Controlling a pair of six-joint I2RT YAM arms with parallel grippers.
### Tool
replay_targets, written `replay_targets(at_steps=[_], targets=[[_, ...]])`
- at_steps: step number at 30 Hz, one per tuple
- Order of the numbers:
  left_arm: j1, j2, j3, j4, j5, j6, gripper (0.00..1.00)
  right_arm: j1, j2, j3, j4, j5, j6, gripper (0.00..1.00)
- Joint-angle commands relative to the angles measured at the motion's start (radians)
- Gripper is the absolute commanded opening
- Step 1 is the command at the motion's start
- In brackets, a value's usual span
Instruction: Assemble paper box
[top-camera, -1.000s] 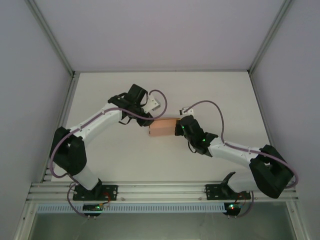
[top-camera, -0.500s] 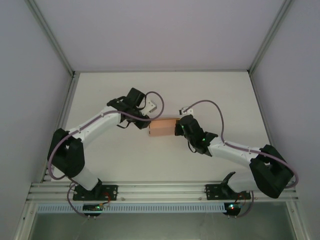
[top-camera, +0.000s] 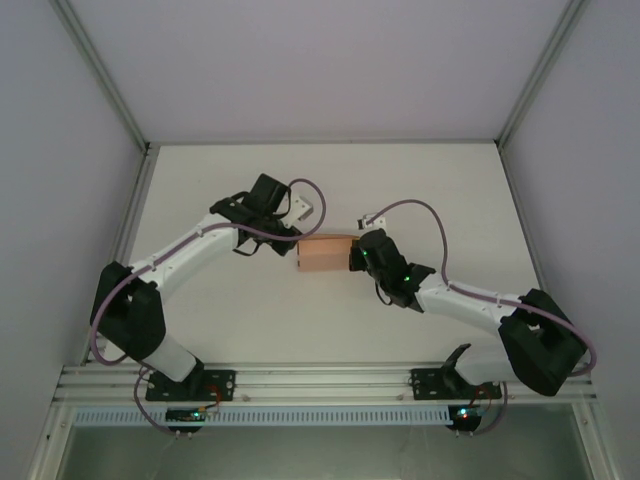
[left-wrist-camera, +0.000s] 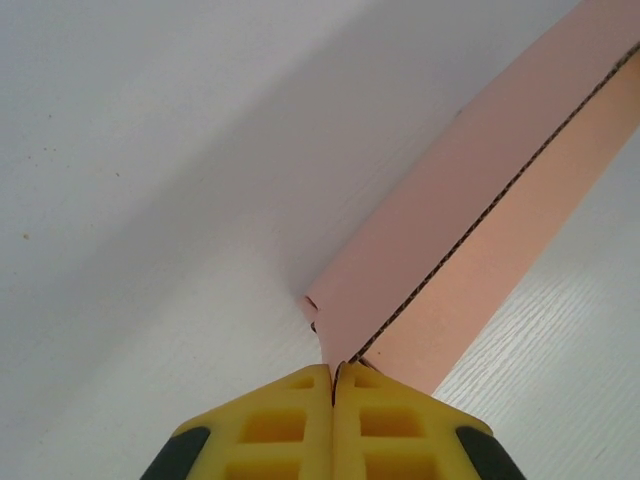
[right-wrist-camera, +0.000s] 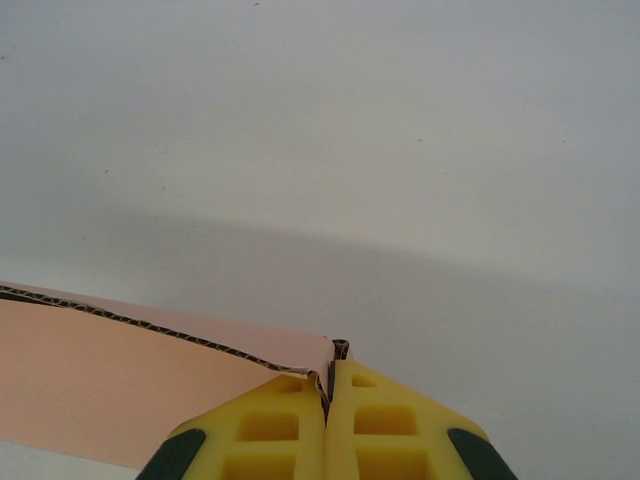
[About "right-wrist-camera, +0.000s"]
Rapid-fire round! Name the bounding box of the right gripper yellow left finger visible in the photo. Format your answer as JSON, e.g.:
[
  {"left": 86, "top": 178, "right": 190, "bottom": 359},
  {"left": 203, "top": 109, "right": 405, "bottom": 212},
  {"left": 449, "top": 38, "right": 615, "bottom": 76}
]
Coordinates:
[{"left": 134, "top": 372, "right": 329, "bottom": 480}]

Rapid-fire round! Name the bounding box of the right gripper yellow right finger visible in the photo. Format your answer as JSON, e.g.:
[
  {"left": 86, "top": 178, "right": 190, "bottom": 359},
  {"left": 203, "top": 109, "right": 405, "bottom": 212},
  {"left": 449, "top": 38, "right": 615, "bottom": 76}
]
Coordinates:
[{"left": 324, "top": 359, "right": 519, "bottom": 480}]

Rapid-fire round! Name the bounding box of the brown cardboard box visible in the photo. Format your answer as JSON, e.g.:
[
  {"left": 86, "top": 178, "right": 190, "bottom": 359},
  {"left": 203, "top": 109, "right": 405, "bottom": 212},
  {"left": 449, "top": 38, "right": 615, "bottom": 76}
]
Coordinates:
[{"left": 0, "top": 282, "right": 359, "bottom": 472}]

